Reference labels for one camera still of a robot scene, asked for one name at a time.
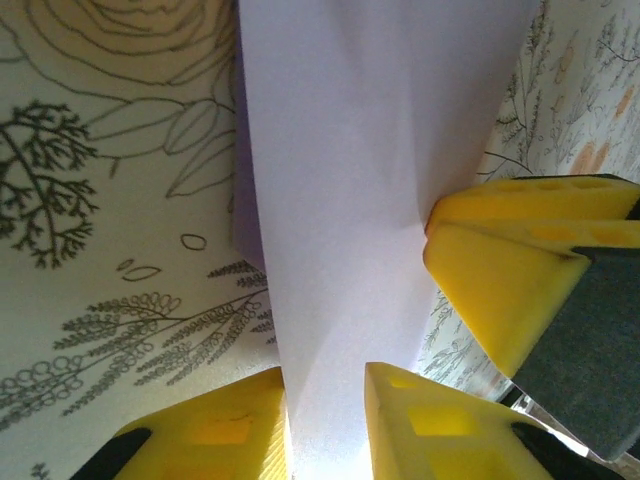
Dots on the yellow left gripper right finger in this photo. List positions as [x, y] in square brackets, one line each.
[440, 440]

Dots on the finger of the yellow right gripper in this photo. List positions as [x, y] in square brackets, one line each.
[500, 290]
[525, 202]

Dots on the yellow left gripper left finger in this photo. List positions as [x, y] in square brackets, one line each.
[210, 435]

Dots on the lilac paper sheet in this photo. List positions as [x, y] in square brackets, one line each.
[340, 200]

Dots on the floral patterned table cloth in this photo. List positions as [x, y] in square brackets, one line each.
[100, 250]

